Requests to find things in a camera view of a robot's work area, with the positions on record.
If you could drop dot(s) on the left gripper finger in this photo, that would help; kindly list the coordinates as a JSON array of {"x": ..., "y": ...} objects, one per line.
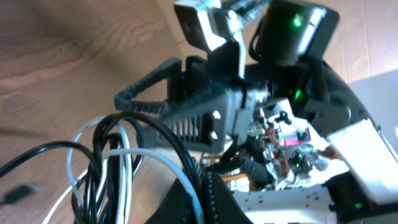
[{"x": 216, "y": 200}]

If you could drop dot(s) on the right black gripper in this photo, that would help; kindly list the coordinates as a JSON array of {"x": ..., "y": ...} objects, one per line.
[{"x": 208, "y": 100}]

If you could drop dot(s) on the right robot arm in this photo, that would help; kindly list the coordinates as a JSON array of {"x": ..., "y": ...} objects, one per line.
[{"x": 263, "y": 56}]

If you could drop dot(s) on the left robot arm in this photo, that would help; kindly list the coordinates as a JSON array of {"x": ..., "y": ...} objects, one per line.
[{"x": 302, "y": 205}]

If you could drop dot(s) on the wooden chair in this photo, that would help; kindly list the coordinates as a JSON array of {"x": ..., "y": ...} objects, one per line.
[{"x": 235, "y": 180}]

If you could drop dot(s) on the seated person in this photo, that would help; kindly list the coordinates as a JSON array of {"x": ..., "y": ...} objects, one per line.
[{"x": 279, "y": 166}]

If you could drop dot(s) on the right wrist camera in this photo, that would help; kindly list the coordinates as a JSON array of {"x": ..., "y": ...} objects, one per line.
[{"x": 205, "y": 23}]

